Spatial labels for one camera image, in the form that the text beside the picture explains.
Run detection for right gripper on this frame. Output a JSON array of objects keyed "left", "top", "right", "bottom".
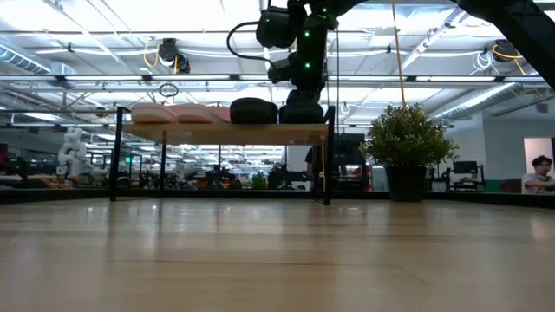
[{"left": 288, "top": 50, "right": 327, "bottom": 107}]

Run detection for black slide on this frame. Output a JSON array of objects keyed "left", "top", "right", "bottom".
[
  {"left": 278, "top": 100, "right": 325, "bottom": 126},
  {"left": 229, "top": 97, "right": 279, "bottom": 126}
]

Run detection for pink slide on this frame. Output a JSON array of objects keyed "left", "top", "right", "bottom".
[
  {"left": 130, "top": 102, "right": 180, "bottom": 126},
  {"left": 173, "top": 103, "right": 231, "bottom": 126}
]

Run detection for white column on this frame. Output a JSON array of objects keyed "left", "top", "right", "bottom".
[{"left": 284, "top": 145, "right": 310, "bottom": 185}]

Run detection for person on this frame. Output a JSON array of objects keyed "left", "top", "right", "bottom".
[
  {"left": 519, "top": 154, "right": 555, "bottom": 195},
  {"left": 304, "top": 145, "right": 325, "bottom": 192}
]

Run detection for black equipment box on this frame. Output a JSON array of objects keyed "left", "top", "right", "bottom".
[{"left": 323, "top": 133, "right": 369, "bottom": 192}]

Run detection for green potted plant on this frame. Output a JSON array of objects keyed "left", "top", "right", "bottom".
[{"left": 358, "top": 102, "right": 460, "bottom": 203}]

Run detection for black desk monitor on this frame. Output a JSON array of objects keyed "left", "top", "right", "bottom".
[{"left": 452, "top": 160, "right": 479, "bottom": 176}]

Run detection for long ceiling light bar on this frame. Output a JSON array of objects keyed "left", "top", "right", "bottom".
[{"left": 0, "top": 74, "right": 548, "bottom": 84}]

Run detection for white door panel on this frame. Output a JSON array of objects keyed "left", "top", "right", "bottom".
[{"left": 523, "top": 137, "right": 555, "bottom": 183}]

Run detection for white humanoid robot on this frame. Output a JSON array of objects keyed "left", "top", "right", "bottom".
[{"left": 56, "top": 127, "right": 108, "bottom": 178}]

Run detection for wooden workbench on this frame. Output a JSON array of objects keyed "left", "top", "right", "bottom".
[{"left": 0, "top": 172, "right": 109, "bottom": 191}]

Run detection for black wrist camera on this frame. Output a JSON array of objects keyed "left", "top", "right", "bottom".
[{"left": 267, "top": 57, "right": 297, "bottom": 85}]

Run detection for thin black hanging cable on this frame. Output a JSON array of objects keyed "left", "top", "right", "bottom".
[{"left": 335, "top": 19, "right": 342, "bottom": 112}]

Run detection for wooden shelf with black frame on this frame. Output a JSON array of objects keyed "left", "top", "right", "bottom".
[{"left": 108, "top": 107, "right": 336, "bottom": 206}]

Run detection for black camera cable loop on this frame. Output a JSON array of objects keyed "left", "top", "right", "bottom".
[{"left": 225, "top": 20, "right": 278, "bottom": 70}]

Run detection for yellow hanging cable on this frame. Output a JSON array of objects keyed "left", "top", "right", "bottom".
[{"left": 390, "top": 0, "right": 408, "bottom": 110}]

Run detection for black frame crossbar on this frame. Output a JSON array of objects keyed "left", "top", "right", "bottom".
[{"left": 113, "top": 189, "right": 394, "bottom": 201}]

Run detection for black ceiling cable reel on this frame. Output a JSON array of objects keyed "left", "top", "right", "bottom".
[
  {"left": 156, "top": 37, "right": 192, "bottom": 75},
  {"left": 492, "top": 38, "right": 519, "bottom": 64}
]

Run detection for black cable ring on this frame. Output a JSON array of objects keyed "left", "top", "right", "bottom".
[{"left": 158, "top": 82, "right": 180, "bottom": 99}]

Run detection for silver air duct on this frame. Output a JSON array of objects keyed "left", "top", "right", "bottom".
[
  {"left": 0, "top": 42, "right": 77, "bottom": 75},
  {"left": 433, "top": 81, "right": 555, "bottom": 123}
]

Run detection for black aluminium frame rails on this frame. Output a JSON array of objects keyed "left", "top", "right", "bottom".
[
  {"left": 427, "top": 192, "right": 555, "bottom": 210},
  {"left": 0, "top": 187, "right": 114, "bottom": 205}
]

